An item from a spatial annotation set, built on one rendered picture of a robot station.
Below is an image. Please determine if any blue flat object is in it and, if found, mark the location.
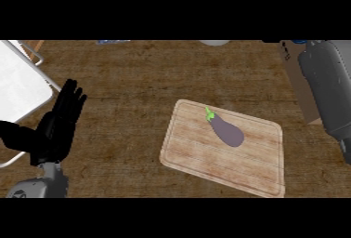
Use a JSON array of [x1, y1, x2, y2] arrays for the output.
[[94, 40, 131, 46]]

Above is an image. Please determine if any brown cardboard box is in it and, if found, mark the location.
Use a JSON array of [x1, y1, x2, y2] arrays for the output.
[[277, 40, 323, 126]]

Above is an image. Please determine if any purple eggplant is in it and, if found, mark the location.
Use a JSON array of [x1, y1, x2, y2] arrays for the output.
[[204, 106, 246, 148]]

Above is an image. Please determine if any wooden cutting board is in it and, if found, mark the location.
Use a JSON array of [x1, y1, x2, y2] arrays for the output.
[[158, 99, 286, 199]]

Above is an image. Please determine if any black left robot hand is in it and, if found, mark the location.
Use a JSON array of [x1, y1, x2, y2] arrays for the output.
[[0, 78, 88, 167]]

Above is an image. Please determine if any white round object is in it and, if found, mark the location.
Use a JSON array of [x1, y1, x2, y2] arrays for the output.
[[199, 40, 230, 47]]

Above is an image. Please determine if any white appliance with metal frame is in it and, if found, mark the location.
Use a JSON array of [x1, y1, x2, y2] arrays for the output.
[[0, 40, 63, 169]]

